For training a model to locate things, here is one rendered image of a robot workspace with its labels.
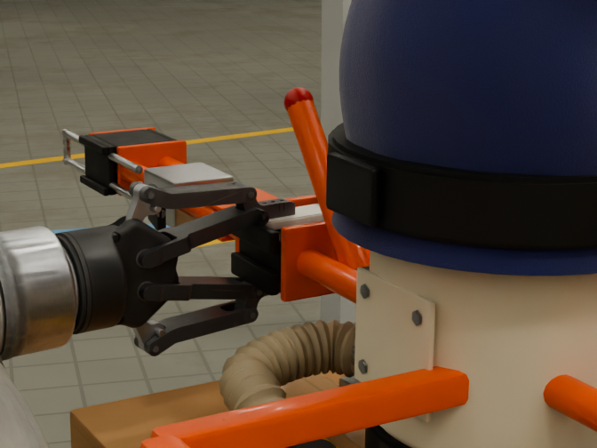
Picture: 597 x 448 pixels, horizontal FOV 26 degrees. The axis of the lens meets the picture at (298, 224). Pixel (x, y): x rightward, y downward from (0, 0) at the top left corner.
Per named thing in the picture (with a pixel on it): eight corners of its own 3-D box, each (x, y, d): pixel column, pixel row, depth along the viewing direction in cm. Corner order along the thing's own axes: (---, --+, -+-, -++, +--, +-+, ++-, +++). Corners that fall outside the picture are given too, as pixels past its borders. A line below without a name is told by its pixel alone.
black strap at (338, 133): (777, 219, 77) (785, 153, 76) (465, 275, 66) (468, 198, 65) (529, 148, 96) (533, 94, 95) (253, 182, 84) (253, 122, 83)
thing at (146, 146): (187, 188, 132) (187, 140, 131) (120, 196, 129) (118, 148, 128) (154, 172, 139) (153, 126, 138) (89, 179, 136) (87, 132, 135)
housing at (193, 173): (237, 221, 122) (237, 175, 120) (171, 231, 118) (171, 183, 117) (204, 205, 127) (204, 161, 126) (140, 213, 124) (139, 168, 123)
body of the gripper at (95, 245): (35, 217, 96) (148, 201, 101) (42, 325, 98) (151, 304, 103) (76, 240, 90) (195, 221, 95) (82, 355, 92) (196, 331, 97)
